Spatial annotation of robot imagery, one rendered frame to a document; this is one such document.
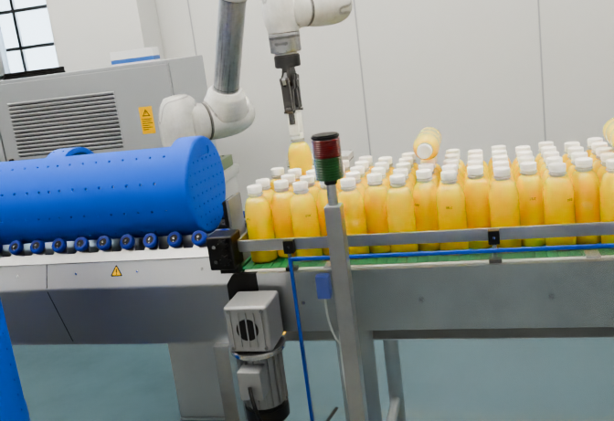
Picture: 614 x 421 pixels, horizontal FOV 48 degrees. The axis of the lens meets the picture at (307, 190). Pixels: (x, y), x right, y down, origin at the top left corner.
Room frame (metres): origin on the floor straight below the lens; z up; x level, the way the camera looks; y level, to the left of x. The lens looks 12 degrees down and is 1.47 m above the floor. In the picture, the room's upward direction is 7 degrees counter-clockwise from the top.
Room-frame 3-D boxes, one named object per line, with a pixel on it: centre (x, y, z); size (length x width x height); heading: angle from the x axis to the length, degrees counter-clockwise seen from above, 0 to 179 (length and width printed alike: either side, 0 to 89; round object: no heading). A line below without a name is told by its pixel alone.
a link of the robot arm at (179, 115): (2.70, 0.45, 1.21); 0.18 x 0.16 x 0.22; 122
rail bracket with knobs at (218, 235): (1.73, 0.23, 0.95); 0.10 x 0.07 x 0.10; 165
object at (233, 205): (1.94, 0.22, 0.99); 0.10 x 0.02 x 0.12; 165
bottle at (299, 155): (2.01, 0.01, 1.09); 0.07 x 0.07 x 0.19
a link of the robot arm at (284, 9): (2.02, 0.00, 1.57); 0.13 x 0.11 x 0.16; 122
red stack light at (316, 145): (1.49, -0.05, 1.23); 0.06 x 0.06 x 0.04
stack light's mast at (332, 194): (1.49, -0.05, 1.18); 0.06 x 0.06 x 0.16
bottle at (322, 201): (1.77, -0.06, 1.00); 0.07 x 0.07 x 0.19
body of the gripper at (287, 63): (2.01, 0.01, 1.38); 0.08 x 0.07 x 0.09; 164
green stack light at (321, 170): (1.49, -0.05, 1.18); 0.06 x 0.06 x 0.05
